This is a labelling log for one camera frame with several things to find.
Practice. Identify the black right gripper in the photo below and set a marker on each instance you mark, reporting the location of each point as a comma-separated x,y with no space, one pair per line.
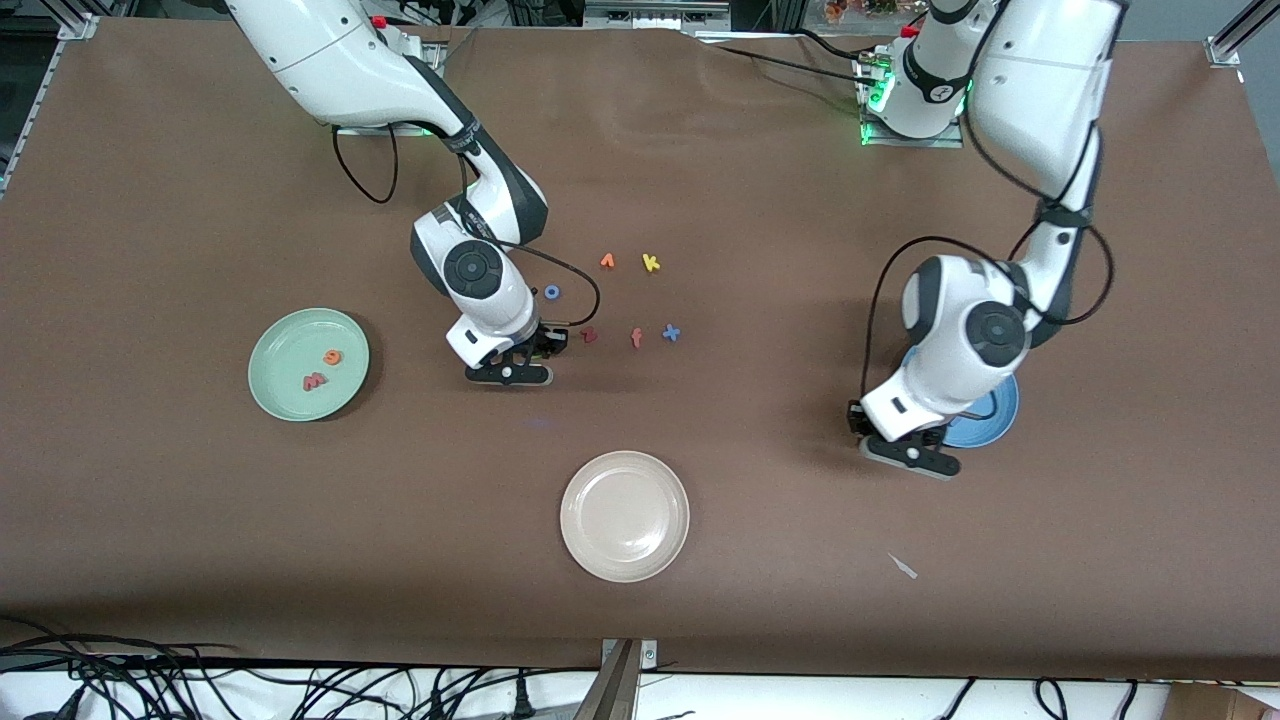
547,342

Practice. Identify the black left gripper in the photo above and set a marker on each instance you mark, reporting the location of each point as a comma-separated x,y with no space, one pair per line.
857,417

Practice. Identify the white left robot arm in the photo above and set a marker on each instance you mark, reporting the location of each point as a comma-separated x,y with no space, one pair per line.
1040,90

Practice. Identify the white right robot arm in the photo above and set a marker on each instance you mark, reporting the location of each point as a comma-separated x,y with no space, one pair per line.
330,60

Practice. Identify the blue plate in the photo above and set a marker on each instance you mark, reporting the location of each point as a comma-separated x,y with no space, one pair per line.
1000,420

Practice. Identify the grey tape scrap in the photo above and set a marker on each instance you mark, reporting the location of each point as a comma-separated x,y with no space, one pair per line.
903,566

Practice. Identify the beige plate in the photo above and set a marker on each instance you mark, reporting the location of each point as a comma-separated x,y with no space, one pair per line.
625,516

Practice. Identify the green plate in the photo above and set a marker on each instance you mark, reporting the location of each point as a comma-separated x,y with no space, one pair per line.
290,340

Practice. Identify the grey metal box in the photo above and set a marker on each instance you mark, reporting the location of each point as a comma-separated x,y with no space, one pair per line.
650,15

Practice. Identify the black power plug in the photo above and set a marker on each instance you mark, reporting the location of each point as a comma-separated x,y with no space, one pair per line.
520,697

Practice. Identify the cardboard box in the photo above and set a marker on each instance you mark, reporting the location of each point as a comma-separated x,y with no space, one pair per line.
1220,703

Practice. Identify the long aluminium profile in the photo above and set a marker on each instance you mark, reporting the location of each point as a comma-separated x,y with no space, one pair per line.
78,25

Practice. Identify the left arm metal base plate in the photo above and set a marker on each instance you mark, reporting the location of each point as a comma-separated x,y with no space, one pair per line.
910,142

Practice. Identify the metal table bracket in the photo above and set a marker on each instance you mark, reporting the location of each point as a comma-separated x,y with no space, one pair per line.
615,690

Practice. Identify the aluminium profile with bracket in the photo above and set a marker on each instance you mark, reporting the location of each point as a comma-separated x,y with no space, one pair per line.
1225,48

